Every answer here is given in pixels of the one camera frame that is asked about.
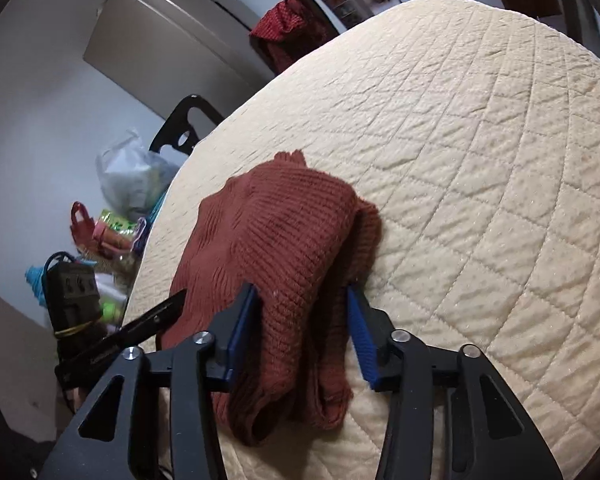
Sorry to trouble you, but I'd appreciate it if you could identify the rust red knit sweater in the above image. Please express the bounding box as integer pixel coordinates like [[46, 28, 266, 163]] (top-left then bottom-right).
[[160, 151, 381, 446]]

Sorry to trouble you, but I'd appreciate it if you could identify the green small toy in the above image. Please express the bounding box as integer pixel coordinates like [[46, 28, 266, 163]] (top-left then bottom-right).
[[100, 300, 123, 324]]

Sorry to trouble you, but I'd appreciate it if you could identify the blue plastic container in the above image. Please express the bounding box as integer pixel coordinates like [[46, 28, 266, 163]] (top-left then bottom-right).
[[24, 266, 46, 308]]

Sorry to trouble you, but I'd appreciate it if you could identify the red gift bag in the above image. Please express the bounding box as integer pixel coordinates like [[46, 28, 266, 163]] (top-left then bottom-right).
[[70, 202, 97, 252]]

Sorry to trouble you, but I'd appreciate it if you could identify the green patterned box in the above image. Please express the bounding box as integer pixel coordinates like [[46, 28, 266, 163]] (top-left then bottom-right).
[[98, 209, 137, 240]]

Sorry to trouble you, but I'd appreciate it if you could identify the white plastic bag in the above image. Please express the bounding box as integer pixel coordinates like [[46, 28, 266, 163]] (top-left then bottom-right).
[[95, 130, 178, 221]]

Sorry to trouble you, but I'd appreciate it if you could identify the black wooden chair left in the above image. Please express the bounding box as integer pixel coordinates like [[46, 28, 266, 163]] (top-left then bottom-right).
[[148, 94, 224, 156]]

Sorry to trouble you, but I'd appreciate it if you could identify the beige quilted bed cover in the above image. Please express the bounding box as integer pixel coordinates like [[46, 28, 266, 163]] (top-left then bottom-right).
[[126, 0, 600, 479]]

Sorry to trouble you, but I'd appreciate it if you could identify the grey wardrobe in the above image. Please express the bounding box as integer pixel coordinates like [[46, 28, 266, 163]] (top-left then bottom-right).
[[83, 0, 274, 117]]

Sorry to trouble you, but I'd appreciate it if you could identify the red checkered garment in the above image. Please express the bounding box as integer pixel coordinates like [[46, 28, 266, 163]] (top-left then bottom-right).
[[249, 0, 339, 75]]

